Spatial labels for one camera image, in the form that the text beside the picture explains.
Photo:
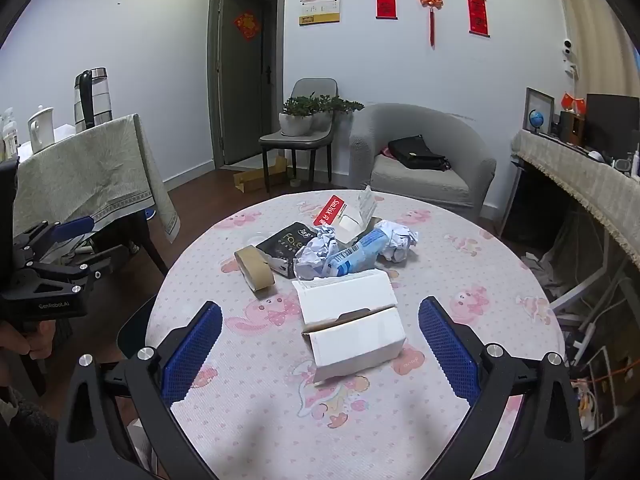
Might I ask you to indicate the clear plastic bottle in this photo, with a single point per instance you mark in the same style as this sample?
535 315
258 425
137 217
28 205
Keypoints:
7 132

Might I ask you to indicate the side table with cloth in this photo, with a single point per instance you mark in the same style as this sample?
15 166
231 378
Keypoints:
85 175

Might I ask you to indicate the small blue globe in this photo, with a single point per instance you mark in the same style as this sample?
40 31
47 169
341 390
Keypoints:
536 119

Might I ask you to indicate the black bag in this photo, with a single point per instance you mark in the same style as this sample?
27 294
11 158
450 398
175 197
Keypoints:
417 152

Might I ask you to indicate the wooden speaker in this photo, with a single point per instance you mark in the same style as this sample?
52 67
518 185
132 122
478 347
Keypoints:
570 127

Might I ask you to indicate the glass electric kettle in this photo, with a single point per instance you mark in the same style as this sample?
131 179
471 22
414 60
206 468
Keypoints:
92 100

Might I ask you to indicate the red card package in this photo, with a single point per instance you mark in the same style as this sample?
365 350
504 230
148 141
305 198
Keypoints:
330 209

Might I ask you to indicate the beige curtain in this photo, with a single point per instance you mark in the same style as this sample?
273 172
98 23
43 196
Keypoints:
590 15

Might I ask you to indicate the white paper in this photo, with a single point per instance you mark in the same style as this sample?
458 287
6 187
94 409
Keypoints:
400 240
315 255

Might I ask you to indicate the wall calendar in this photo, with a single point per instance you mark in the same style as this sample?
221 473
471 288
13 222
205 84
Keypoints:
320 2

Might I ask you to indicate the sideboard with beige cloth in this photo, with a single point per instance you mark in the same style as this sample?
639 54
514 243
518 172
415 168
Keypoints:
575 170

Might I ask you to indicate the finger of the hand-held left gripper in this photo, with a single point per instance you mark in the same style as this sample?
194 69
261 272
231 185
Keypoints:
95 265
75 225

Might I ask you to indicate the pink cloth item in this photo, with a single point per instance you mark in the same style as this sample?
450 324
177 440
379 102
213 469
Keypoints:
386 152

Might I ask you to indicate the person's left hand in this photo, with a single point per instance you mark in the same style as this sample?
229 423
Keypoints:
30 342

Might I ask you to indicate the white security camera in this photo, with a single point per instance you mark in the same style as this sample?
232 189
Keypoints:
567 50

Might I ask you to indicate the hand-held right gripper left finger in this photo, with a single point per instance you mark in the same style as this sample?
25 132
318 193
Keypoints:
195 350

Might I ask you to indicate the flat cardboard box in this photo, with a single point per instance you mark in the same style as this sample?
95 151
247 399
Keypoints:
255 177

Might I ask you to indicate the red diamond door decoration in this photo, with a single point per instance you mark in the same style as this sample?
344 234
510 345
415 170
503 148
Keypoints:
247 25

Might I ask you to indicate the black foil packet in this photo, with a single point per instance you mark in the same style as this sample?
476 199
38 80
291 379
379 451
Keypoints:
285 247

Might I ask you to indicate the red wall scroll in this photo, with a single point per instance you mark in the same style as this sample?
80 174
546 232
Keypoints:
477 15
386 2

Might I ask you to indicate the grey dining chair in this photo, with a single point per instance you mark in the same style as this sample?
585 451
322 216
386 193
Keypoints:
300 142

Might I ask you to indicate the brown tape roll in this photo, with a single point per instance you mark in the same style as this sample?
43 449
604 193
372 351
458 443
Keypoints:
250 270

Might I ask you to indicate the grey armchair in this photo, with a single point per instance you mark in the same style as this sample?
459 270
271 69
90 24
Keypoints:
425 185

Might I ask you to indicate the white jug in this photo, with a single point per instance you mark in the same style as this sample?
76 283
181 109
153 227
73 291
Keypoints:
41 130

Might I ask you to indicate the picture frame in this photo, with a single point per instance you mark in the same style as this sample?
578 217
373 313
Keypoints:
542 102

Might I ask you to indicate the white metal rack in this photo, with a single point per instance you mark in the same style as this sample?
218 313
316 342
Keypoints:
590 285

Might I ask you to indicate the black monitor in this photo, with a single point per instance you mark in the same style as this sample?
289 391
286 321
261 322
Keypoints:
612 125

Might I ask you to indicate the white cardboard box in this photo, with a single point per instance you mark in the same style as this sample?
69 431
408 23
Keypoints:
350 330

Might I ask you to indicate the person's left forearm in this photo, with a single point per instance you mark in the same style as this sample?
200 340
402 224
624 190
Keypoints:
25 435

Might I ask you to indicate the dark side table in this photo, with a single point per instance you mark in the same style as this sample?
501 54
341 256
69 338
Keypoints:
147 250

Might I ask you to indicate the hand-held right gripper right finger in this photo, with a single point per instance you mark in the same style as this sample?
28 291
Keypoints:
447 350

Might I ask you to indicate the small red flags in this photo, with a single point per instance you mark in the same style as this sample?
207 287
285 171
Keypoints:
574 102

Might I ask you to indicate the blue white plastic wrapper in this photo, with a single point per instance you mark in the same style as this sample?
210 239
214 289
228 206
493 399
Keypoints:
360 255

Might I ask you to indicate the dark blue chair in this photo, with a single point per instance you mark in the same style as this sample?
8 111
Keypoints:
135 330

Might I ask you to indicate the round table with pink tablecloth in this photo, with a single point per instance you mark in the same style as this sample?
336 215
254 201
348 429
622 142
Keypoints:
250 410

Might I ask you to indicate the grey door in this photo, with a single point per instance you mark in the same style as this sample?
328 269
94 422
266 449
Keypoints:
245 90

